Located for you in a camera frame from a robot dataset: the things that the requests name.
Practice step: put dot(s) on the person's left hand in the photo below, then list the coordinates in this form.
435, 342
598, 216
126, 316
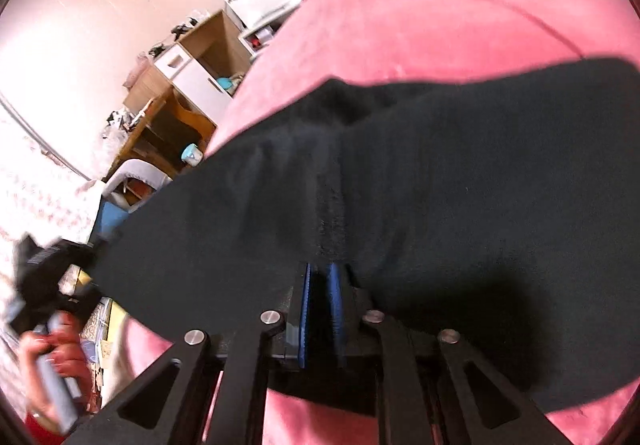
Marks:
75, 350

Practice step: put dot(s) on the crumpled clear plastic bag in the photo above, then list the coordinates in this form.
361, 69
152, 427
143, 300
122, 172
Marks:
115, 140

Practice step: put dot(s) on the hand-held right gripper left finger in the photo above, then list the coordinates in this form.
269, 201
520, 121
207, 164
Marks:
302, 310

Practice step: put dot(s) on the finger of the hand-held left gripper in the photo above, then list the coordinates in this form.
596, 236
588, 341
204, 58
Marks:
102, 245

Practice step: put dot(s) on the pink plush bed blanket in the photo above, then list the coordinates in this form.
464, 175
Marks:
425, 15

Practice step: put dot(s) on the blue cushioned chair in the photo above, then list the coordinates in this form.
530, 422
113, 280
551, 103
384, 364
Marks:
112, 217

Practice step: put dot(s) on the small red and white box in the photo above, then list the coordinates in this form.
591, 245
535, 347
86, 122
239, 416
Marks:
255, 41

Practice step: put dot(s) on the black embroidered pants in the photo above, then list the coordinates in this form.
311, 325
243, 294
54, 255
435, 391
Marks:
450, 175

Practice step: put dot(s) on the white and wood cabinet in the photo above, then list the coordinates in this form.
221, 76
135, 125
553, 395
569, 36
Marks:
200, 75

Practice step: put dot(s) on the wooden desk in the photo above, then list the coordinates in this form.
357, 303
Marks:
155, 125

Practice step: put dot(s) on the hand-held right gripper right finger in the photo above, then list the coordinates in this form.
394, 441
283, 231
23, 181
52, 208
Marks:
337, 310

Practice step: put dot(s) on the blue container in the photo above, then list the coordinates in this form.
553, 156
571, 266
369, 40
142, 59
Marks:
227, 82

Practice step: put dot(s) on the teal and white pot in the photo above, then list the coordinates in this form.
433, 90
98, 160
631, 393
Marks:
192, 155

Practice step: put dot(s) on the black hand tool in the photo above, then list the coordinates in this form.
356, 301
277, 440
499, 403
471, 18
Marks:
160, 50
181, 29

